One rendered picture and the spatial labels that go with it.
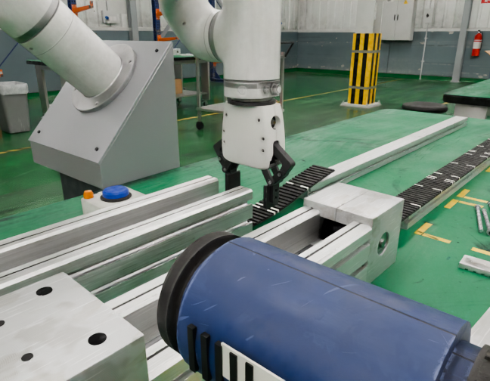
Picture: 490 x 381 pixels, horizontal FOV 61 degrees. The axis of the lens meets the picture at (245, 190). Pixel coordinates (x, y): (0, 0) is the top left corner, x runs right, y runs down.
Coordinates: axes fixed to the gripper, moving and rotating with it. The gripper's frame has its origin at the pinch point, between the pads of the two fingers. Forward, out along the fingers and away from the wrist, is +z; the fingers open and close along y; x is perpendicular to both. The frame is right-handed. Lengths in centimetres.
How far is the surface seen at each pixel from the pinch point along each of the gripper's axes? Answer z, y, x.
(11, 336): -7.3, -18.5, 43.0
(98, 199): -0.8, 14.2, 19.6
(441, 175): 1.7, -18.4, -36.4
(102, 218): -3.1, 2.3, 25.4
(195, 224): -0.8, -3.9, 15.7
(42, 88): 40, 518, -180
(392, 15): -71, 458, -1054
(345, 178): 4.0, -1.9, -28.3
